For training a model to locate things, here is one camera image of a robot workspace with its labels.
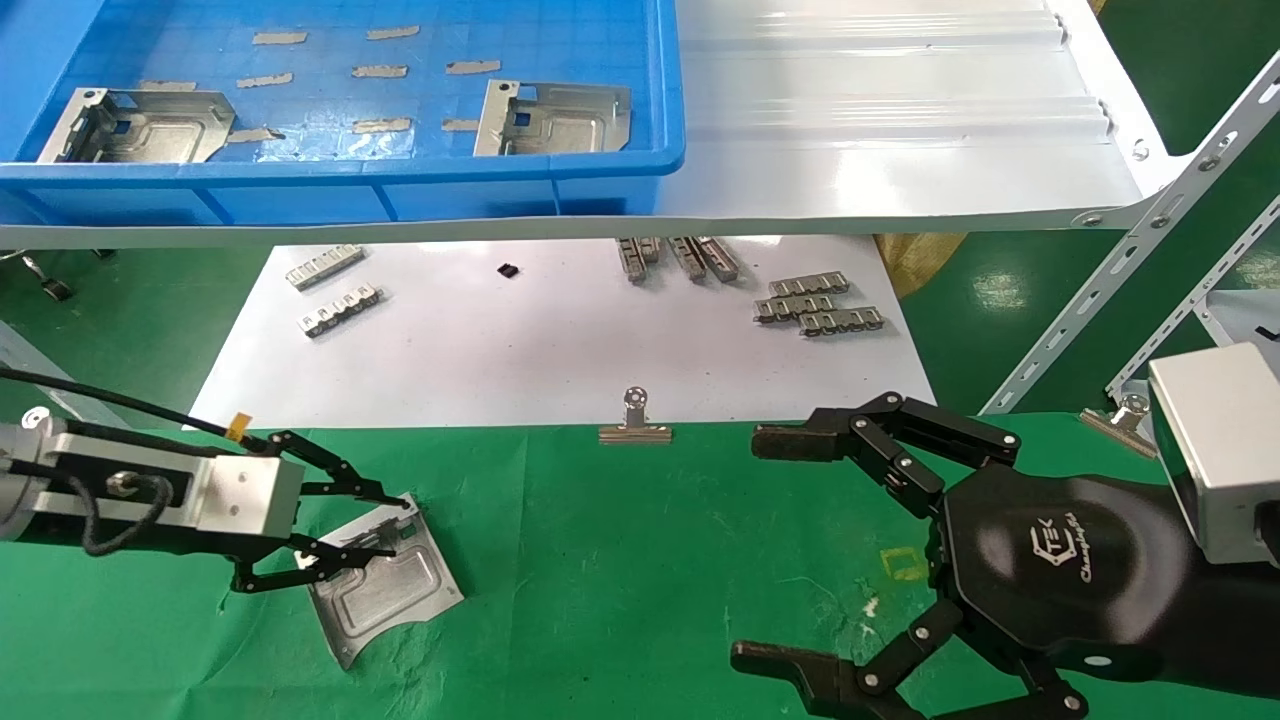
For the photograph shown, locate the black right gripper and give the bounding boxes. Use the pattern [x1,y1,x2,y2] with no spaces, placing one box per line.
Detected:
[729,392,1203,720]

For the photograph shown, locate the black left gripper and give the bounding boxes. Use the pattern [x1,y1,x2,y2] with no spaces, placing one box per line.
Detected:
[58,429,413,594]

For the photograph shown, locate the curved-edge stamped metal bracket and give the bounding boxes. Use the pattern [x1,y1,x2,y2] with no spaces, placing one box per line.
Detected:
[304,492,466,671]

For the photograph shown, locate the silver binder clip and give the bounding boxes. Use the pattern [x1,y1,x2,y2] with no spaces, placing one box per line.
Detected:
[1079,393,1159,460]
[599,388,674,445]

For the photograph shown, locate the white paper sheet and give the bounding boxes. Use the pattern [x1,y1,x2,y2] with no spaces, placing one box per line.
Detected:
[183,235,937,431]

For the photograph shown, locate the yellow woven bag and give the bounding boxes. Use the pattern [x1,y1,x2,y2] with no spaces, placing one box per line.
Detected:
[874,233,970,300]

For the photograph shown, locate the blue plastic bin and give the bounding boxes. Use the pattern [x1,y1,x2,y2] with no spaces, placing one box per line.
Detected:
[0,0,687,229]

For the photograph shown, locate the black caster wheel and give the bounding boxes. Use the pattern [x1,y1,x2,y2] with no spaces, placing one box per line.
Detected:
[18,254,74,303]

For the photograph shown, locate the white metal shelf panel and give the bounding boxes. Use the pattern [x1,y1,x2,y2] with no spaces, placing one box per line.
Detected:
[0,0,1197,251]

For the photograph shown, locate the long white perforated strut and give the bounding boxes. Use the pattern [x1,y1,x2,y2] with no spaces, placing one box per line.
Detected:
[980,50,1280,416]

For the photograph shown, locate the short white perforated strut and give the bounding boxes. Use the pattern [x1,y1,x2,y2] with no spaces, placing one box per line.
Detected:
[1105,195,1280,403]

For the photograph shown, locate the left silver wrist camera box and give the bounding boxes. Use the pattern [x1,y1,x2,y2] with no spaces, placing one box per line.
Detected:
[42,425,307,536]

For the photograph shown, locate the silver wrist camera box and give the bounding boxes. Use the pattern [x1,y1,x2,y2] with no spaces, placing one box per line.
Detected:
[42,425,307,536]
[1147,342,1280,568]

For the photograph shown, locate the short looped black cable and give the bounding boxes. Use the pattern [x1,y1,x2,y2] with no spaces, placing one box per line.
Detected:
[78,474,173,558]

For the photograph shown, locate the black cable with yellow tag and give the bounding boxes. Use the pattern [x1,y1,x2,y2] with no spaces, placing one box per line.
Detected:
[0,368,273,453]

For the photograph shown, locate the metal bracket with black clip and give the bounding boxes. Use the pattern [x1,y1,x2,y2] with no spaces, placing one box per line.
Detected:
[38,88,238,164]

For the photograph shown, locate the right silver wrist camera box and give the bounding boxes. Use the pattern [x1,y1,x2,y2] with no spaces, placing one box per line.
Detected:
[1147,342,1280,568]

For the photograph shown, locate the metal bracket with square hole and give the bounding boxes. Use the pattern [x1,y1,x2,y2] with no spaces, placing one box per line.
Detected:
[473,80,633,158]

